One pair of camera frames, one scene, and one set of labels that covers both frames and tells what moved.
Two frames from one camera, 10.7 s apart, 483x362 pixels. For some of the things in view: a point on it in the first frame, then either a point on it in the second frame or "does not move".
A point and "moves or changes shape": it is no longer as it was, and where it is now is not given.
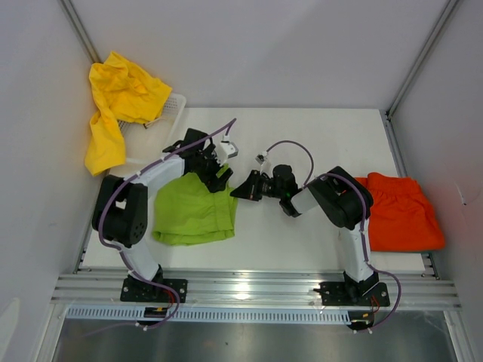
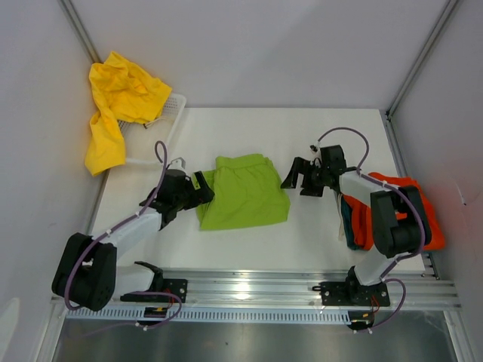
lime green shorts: (186, 212) moves or changes shape
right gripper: (250, 188) to (299, 166)
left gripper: (219, 183) to (205, 194)
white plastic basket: (143, 144) does not move
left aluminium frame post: (68, 7) does not move
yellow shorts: (126, 93) does not move
